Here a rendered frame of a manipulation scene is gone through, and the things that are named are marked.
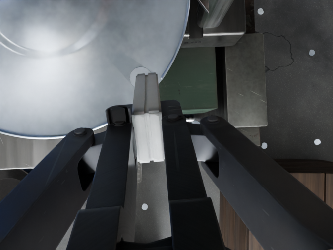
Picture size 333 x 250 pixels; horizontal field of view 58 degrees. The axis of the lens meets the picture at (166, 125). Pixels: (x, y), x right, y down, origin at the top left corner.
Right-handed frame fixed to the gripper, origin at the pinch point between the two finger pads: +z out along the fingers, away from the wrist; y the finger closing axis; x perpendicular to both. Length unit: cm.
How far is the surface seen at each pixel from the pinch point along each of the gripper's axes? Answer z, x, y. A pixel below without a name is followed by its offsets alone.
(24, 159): 9.1, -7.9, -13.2
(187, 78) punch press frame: 25.3, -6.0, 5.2
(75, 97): 11.6, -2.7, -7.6
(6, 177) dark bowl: 74, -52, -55
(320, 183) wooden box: 41, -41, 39
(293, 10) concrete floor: 97, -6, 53
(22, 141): 10.0, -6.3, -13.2
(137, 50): 13.5, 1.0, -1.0
